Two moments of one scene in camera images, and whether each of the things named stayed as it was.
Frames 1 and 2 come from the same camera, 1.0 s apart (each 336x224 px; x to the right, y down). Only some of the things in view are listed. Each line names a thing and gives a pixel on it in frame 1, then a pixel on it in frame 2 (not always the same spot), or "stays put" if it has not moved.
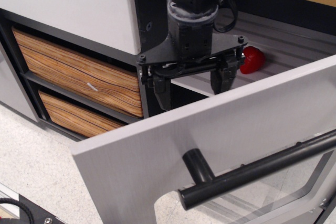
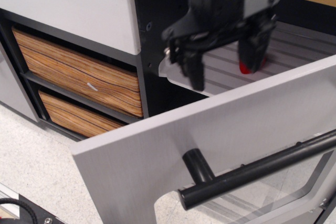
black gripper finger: x=163 y=87 -> x=192 y=65
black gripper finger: x=223 y=78 -> x=253 y=48
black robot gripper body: x=187 y=47 -> x=220 y=3
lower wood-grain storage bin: x=77 y=118 stays put
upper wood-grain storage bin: x=80 y=71 stays put
